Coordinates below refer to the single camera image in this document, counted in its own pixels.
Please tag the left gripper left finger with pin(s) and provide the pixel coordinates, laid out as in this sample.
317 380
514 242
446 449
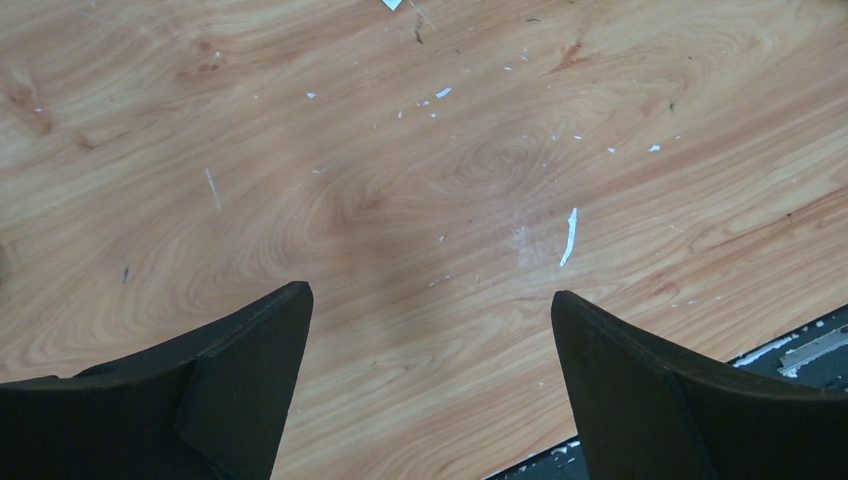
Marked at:
208 404

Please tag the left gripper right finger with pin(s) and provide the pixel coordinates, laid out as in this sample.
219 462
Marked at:
648 408

